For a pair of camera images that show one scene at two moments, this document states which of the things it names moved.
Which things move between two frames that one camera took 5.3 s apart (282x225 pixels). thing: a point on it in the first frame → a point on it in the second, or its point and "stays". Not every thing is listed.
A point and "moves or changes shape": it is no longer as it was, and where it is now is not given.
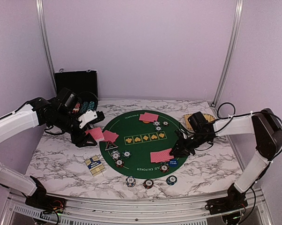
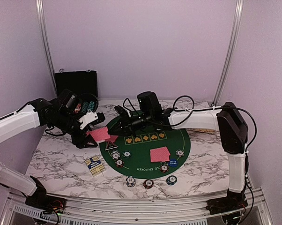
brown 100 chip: [164, 168] stays
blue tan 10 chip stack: [130, 181] stays
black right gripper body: [189, 146] → [136, 124]
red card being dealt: [161, 156] moves or changes shape
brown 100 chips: [119, 163] stays
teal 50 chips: [127, 154] stays
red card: [161, 156] moves or changes shape
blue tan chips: [115, 154] stays
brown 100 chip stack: [148, 183] stays
